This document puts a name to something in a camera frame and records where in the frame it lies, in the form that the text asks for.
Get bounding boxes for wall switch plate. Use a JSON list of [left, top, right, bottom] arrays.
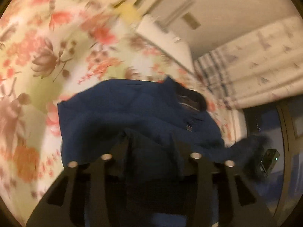
[[182, 12, 201, 30]]

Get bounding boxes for navy blue puffer jacket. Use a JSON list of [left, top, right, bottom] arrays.
[[57, 76, 271, 227]]

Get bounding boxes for ship print curtain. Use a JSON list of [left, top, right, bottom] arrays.
[[194, 15, 302, 109]]

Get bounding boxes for white nightstand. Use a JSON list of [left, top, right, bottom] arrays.
[[136, 15, 194, 75]]

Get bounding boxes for floral quilt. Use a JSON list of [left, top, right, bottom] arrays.
[[1, 0, 235, 226]]

